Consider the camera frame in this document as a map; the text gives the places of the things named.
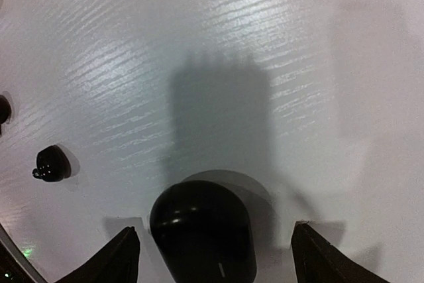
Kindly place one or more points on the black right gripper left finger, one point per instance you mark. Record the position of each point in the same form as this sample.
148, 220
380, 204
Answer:
117, 261

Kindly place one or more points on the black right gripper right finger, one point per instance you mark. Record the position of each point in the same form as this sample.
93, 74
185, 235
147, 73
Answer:
317, 260

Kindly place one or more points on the black oval charging case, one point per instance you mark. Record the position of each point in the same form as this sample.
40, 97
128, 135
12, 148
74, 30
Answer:
203, 233

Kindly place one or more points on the black round earbud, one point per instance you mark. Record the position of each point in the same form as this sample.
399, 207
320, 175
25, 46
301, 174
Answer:
52, 165
6, 110

